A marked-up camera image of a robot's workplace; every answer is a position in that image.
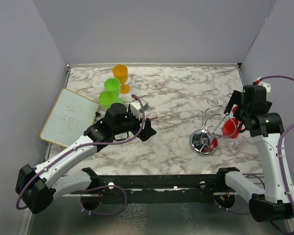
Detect red plastic wine glass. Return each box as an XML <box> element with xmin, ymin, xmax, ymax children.
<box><xmin>221</xmin><ymin>117</ymin><xmax>243</xmax><ymax>139</ymax></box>

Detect green wine glass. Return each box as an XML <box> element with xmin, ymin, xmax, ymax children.
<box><xmin>104</xmin><ymin>78</ymin><xmax>123</xmax><ymax>103</ymax></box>
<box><xmin>98</xmin><ymin>91</ymin><xmax>116</xmax><ymax>110</ymax></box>

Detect orange plastic wine glass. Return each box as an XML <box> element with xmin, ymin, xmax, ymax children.
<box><xmin>112</xmin><ymin>65</ymin><xmax>130</xmax><ymax>94</ymax></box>

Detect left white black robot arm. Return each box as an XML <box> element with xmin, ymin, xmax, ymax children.
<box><xmin>15</xmin><ymin>103</ymin><xmax>156</xmax><ymax>214</ymax></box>

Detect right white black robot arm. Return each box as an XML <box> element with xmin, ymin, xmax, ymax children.
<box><xmin>215</xmin><ymin>85</ymin><xmax>294</xmax><ymax>222</ymax></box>

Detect small red white card box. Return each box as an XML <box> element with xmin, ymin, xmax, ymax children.
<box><xmin>146</xmin><ymin>112</ymin><xmax>158</xmax><ymax>120</ymax></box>

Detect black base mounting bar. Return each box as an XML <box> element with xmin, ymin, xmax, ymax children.
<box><xmin>71</xmin><ymin>174</ymin><xmax>245</xmax><ymax>204</ymax></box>

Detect yellow framed whiteboard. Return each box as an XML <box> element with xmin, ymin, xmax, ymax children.
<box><xmin>40</xmin><ymin>88</ymin><xmax>99</xmax><ymax>147</ymax></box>

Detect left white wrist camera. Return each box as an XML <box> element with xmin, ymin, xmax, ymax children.
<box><xmin>129</xmin><ymin>99</ymin><xmax>149</xmax><ymax>120</ymax></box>

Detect chrome wire wine glass rack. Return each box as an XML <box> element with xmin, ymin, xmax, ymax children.
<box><xmin>189</xmin><ymin>99</ymin><xmax>237</xmax><ymax>157</ymax></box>

